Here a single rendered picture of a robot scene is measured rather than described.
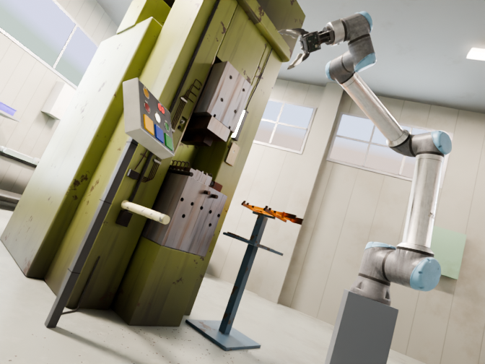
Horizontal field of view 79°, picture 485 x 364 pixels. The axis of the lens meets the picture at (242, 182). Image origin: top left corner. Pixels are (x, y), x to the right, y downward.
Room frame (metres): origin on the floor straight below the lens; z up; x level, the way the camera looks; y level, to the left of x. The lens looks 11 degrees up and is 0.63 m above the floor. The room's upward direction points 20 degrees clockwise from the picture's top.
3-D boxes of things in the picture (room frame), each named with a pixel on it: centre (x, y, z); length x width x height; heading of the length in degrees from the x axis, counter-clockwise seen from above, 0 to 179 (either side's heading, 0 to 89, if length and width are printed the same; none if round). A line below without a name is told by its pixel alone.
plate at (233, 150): (2.26, 0.15, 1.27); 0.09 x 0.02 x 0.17; 136
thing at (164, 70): (1.98, 0.74, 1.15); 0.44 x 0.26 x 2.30; 46
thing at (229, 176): (2.47, 0.27, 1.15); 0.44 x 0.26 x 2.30; 46
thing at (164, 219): (1.63, 0.45, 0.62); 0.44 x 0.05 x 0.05; 46
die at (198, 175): (2.09, 0.43, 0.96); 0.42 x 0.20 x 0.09; 46
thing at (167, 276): (2.14, 0.40, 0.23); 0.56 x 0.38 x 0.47; 46
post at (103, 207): (1.49, 0.60, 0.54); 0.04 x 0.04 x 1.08; 46
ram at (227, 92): (2.12, 0.40, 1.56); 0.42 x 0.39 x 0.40; 46
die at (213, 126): (2.09, 0.43, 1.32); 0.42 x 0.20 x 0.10; 46
